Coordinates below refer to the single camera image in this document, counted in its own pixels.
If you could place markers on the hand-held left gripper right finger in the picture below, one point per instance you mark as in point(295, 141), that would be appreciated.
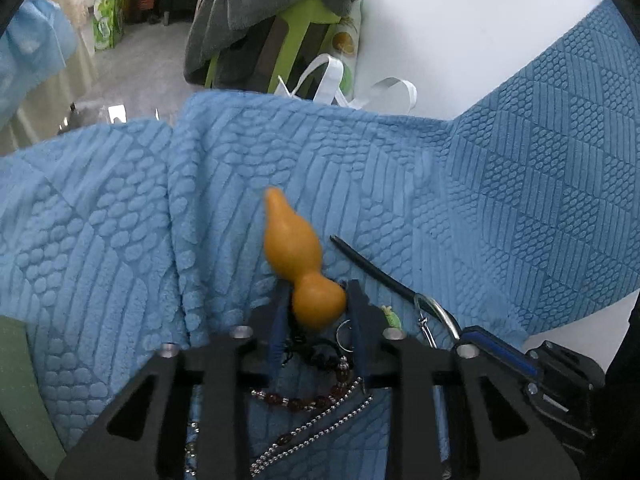
point(358, 342)

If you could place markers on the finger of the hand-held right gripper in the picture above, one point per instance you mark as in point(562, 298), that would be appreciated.
point(500, 355)

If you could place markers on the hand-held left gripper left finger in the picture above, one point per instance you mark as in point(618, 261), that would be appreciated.
point(278, 332)

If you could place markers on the green charm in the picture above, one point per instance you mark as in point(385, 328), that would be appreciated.
point(392, 316)

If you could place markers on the orange gourd ornament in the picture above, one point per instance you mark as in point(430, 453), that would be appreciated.
point(290, 245)

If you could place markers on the pale green cardboard box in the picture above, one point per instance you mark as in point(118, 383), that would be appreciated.
point(25, 390)

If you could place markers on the small silver keyring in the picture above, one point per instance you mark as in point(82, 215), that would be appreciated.
point(340, 327)

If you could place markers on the blue textured blanket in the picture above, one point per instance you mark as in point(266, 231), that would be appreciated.
point(150, 210)

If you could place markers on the green plastic stool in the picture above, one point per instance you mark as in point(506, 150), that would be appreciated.
point(305, 15)

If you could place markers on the beige bed skirt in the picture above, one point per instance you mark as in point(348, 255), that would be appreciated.
point(82, 60)

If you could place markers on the green printed bag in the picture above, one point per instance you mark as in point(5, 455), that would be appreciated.
point(109, 15)

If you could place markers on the light blue bedding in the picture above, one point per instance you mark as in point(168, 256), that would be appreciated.
point(30, 45)

